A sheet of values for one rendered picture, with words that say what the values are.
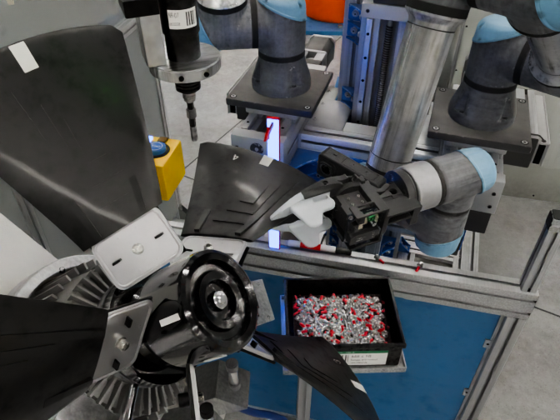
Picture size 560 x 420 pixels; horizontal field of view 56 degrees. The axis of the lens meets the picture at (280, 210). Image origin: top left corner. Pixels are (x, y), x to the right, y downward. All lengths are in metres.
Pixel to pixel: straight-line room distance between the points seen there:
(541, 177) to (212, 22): 1.95
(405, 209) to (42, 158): 0.48
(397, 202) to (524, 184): 2.07
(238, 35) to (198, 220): 0.63
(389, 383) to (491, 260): 1.14
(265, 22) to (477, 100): 0.51
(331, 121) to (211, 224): 0.75
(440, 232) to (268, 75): 0.63
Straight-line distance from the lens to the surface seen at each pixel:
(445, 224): 0.89
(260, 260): 1.19
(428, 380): 1.47
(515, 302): 1.20
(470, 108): 1.28
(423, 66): 0.87
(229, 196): 0.78
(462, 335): 1.32
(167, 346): 0.60
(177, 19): 0.51
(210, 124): 3.23
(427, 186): 0.80
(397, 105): 0.89
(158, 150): 1.09
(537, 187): 2.84
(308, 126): 1.40
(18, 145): 0.64
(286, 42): 1.29
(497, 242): 2.60
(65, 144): 0.63
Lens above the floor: 1.68
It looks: 41 degrees down
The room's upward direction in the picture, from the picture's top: straight up
